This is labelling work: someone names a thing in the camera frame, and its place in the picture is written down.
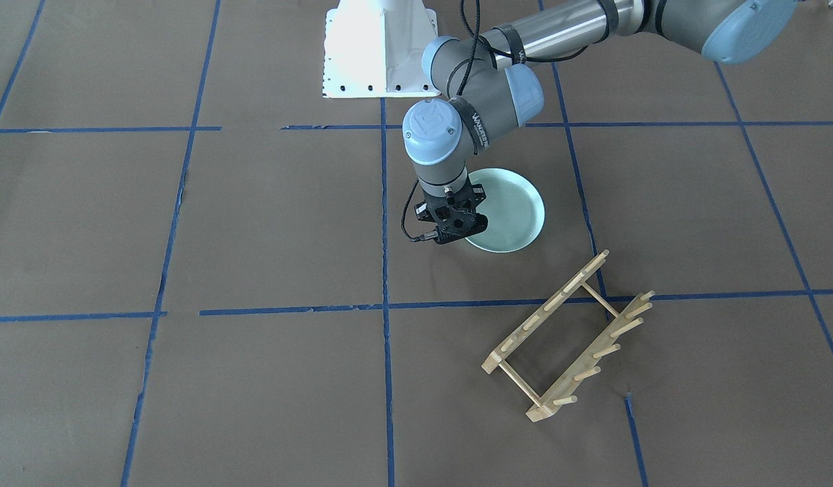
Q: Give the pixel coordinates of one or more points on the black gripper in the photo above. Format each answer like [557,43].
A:
[424,212]

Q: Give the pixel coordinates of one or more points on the light green plate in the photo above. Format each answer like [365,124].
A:
[513,207]

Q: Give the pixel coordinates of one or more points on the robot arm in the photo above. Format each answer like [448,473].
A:
[488,87]

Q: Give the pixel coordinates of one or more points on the wooden plate rack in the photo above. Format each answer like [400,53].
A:
[562,342]

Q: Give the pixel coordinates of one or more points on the white camera mast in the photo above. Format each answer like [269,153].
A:
[374,49]

